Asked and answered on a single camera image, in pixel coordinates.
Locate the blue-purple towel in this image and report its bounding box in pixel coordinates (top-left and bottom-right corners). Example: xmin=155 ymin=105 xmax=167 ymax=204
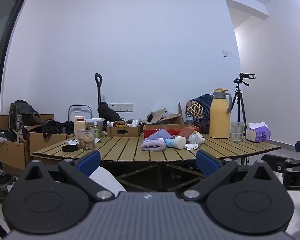
xmin=144 ymin=128 xmax=167 ymax=141

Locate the flattened grey cardboard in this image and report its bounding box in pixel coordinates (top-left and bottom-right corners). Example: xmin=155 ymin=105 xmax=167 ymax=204
xmin=147 ymin=108 xmax=186 ymax=126

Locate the black tripod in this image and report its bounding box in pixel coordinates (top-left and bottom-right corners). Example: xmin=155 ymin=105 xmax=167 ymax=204
xmin=233 ymin=78 xmax=250 ymax=131

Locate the low brown cardboard box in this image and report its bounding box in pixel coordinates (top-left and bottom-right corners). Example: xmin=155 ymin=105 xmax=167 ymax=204
xmin=27 ymin=130 xmax=75 ymax=157

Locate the yellow thermos jug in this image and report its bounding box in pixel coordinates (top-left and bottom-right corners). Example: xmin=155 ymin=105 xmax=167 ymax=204
xmin=209 ymin=88 xmax=232 ymax=139

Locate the brown cardboard tray box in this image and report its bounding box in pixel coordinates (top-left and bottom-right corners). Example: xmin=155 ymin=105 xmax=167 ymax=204
xmin=106 ymin=121 xmax=141 ymax=138

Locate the lavender fluffy towel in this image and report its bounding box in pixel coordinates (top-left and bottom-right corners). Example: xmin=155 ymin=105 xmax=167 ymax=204
xmin=141 ymin=139 xmax=167 ymax=152

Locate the black trolley bag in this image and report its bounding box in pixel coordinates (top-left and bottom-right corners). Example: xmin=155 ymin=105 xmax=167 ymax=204
xmin=98 ymin=102 xmax=124 ymax=123

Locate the beige bottle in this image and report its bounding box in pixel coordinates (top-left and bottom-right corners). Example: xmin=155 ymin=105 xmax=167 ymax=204
xmin=73 ymin=116 xmax=86 ymax=143

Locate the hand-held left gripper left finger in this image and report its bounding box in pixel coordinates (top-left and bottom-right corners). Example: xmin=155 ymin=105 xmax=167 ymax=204
xmin=24 ymin=150 xmax=113 ymax=202

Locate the purple tissue pack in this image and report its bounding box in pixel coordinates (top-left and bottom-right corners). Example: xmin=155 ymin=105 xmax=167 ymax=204
xmin=245 ymin=122 xmax=271 ymax=143

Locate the black clothes pile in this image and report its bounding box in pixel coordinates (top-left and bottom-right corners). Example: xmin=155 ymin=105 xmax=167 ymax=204
xmin=33 ymin=119 xmax=75 ymax=136

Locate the red cardboard box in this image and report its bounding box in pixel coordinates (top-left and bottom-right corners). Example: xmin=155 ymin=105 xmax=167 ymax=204
xmin=143 ymin=124 xmax=200 ymax=139

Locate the large brown cardboard box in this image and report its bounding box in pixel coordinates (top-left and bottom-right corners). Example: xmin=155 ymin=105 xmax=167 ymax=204
xmin=0 ymin=114 xmax=55 ymax=170

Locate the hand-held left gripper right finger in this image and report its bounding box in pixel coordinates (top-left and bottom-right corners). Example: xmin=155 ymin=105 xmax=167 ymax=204
xmin=182 ymin=150 xmax=274 ymax=202

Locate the glass snack jar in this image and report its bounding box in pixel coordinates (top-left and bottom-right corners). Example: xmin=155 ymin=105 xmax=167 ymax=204
xmin=78 ymin=129 xmax=96 ymax=151

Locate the clear jar with green contents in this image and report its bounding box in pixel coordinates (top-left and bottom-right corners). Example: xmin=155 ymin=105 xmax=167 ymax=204
xmin=85 ymin=118 xmax=103 ymax=139

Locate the bin with black liner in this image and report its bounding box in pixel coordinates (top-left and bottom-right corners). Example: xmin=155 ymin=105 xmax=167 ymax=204
xmin=0 ymin=173 xmax=17 ymax=204

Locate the white wall power outlet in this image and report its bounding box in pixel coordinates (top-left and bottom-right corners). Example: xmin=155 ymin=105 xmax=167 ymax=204
xmin=109 ymin=103 xmax=134 ymax=113

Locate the dark blue bag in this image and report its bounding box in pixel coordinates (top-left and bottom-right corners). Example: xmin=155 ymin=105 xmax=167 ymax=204
xmin=189 ymin=94 xmax=214 ymax=121

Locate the dark backpack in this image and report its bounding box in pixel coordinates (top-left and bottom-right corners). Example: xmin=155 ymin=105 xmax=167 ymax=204
xmin=8 ymin=100 xmax=42 ymax=137

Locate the wicker ball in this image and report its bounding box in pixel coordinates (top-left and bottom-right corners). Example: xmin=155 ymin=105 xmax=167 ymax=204
xmin=186 ymin=101 xmax=205 ymax=118

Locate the clear drinking glass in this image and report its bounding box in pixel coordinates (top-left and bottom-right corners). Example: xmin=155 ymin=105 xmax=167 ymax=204
xmin=230 ymin=122 xmax=245 ymax=143

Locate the metal folding chair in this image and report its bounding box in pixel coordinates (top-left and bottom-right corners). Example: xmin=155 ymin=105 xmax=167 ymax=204
xmin=68 ymin=104 xmax=92 ymax=123

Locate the white round roll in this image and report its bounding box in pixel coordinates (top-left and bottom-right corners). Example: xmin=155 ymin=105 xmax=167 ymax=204
xmin=174 ymin=136 xmax=186 ymax=150

